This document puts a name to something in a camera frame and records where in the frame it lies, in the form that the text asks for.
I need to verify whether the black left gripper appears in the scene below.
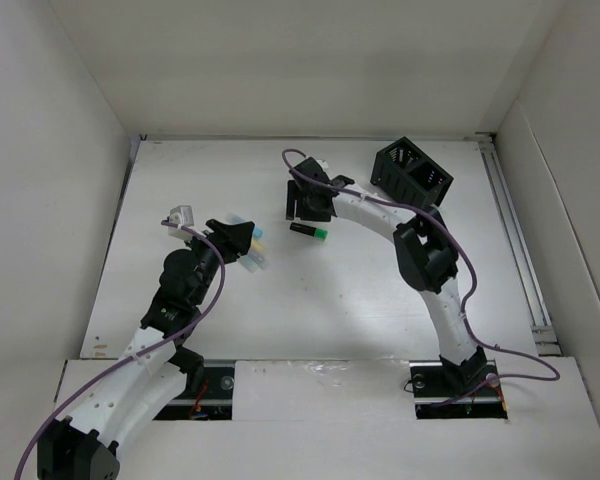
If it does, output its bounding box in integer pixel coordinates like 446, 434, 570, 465
183, 220, 252, 306

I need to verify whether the pastel green highlighter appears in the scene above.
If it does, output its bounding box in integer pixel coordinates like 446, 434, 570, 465
238, 256, 268, 273

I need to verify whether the black highlighter green cap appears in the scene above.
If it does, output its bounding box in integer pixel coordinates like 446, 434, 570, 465
289, 222, 328, 241

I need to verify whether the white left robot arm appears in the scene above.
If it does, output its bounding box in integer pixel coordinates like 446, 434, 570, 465
35, 218, 254, 479

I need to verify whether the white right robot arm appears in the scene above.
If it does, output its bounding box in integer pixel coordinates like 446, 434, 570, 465
289, 157, 487, 401

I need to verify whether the pastel yellow highlighter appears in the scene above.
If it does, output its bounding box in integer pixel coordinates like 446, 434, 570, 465
250, 238, 266, 254

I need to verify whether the pastel blue highlighter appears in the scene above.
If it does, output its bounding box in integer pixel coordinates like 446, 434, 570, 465
228, 213, 265, 238

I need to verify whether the pastel orange highlighter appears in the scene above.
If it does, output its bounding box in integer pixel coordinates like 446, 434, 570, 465
242, 252, 267, 263

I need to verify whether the black slotted organizer box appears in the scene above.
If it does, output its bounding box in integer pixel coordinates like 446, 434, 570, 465
370, 137, 453, 209

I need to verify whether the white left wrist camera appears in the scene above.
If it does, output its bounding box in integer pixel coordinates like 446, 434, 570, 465
162, 205, 194, 240

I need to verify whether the aluminium rail back edge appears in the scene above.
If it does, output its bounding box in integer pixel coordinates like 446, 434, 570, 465
138, 132, 497, 142

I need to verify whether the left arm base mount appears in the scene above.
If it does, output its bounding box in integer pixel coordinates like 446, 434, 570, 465
154, 362, 235, 421

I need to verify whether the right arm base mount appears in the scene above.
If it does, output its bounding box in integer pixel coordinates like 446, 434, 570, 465
403, 360, 508, 420

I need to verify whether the aluminium rail right side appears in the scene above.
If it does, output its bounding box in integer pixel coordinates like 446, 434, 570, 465
478, 136, 563, 357

